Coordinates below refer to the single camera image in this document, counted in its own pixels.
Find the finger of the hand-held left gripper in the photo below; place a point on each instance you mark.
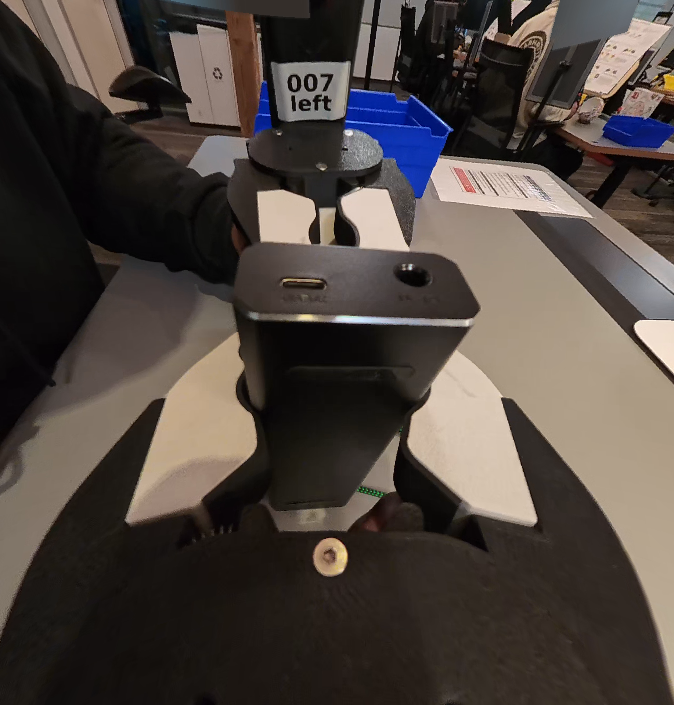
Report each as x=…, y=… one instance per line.
x=284, y=217
x=375, y=217

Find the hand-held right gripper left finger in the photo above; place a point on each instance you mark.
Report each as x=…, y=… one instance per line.
x=199, y=440

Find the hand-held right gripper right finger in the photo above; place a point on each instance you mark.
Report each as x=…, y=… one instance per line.
x=469, y=440

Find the blue bin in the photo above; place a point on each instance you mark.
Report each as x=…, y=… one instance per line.
x=640, y=131
x=403, y=132

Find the black USB hub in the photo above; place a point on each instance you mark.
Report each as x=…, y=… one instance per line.
x=337, y=385

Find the person's left forearm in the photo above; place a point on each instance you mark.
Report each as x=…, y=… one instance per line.
x=149, y=193

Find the person's left hand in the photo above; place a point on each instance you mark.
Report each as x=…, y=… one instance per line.
x=239, y=237

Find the wooden column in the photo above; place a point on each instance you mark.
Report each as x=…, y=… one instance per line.
x=243, y=71

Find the black stand pole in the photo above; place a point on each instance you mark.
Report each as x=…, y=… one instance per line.
x=372, y=44

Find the paper sheet red label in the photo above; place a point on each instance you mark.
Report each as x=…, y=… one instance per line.
x=507, y=187

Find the white cabinet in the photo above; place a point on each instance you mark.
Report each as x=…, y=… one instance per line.
x=204, y=71

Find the grey monitor on stand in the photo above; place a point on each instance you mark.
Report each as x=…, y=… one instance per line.
x=568, y=71

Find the wooden table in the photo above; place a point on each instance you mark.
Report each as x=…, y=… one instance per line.
x=607, y=146

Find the person's torso black jacket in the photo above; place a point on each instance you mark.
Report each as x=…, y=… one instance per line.
x=23, y=248

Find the white instruction board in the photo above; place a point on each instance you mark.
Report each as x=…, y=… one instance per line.
x=623, y=55

